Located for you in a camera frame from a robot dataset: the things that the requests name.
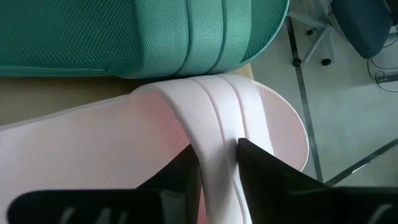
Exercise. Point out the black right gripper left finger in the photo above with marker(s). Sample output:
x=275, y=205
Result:
x=183, y=186

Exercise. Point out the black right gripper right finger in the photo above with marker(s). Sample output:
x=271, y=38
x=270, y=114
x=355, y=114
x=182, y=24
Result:
x=261, y=186

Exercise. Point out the pink foam slide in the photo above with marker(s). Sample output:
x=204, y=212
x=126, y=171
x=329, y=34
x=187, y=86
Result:
x=93, y=149

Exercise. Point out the green foam slide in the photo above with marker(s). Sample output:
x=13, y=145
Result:
x=124, y=34

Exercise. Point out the blue office chair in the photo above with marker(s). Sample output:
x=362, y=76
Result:
x=360, y=25

